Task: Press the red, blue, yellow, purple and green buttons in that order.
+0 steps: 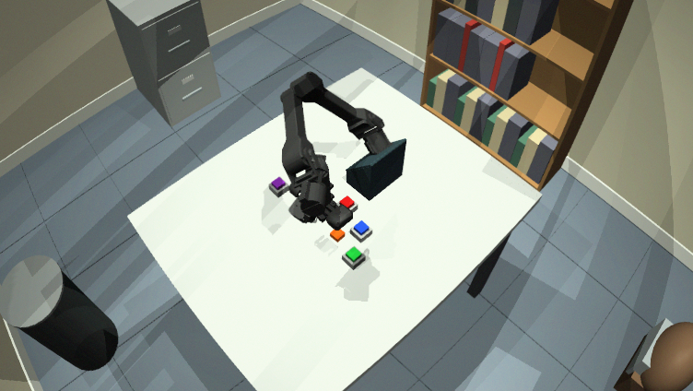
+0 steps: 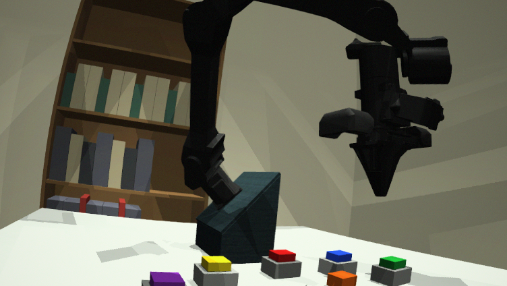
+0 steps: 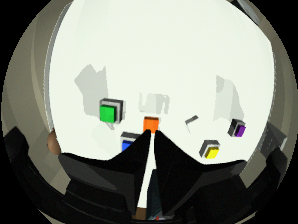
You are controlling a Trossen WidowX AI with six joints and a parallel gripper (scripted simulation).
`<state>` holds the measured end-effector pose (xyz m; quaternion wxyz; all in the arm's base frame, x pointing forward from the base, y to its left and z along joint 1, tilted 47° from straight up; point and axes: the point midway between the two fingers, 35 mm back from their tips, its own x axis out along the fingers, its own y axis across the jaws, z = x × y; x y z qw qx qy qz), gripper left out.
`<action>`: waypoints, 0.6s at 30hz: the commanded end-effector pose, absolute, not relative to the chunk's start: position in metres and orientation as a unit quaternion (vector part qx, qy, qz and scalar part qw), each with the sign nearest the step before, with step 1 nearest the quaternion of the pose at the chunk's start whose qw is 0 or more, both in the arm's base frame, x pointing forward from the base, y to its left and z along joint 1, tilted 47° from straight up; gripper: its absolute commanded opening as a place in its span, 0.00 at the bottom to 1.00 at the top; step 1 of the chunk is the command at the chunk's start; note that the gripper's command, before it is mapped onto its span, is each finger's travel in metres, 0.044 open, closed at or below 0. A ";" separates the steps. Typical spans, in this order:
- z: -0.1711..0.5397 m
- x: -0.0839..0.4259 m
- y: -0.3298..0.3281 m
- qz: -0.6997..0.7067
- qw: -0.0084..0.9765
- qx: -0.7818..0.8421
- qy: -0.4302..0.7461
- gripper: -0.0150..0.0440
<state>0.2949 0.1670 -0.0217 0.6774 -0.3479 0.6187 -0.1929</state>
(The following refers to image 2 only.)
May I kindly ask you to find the green button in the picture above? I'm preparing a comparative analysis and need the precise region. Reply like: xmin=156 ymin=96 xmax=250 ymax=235
xmin=370 ymin=256 xmax=412 ymax=286

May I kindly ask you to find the red button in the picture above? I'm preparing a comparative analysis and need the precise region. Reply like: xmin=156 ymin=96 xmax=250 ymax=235
xmin=260 ymin=250 xmax=302 ymax=279

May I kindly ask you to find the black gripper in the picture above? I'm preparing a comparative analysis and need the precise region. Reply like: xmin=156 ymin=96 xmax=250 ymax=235
xmin=319 ymin=77 xmax=432 ymax=197

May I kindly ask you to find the yellow button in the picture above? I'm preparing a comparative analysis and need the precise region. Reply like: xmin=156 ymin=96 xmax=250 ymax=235
xmin=193 ymin=256 xmax=239 ymax=286

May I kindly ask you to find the blue button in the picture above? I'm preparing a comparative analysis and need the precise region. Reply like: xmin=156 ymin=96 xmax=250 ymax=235
xmin=318 ymin=250 xmax=358 ymax=276

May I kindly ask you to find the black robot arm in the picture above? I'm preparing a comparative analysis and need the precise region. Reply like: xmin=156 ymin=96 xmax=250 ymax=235
xmin=181 ymin=0 xmax=452 ymax=210

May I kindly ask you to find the purple button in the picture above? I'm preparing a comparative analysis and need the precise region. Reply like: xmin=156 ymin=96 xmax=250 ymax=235
xmin=142 ymin=271 xmax=187 ymax=286

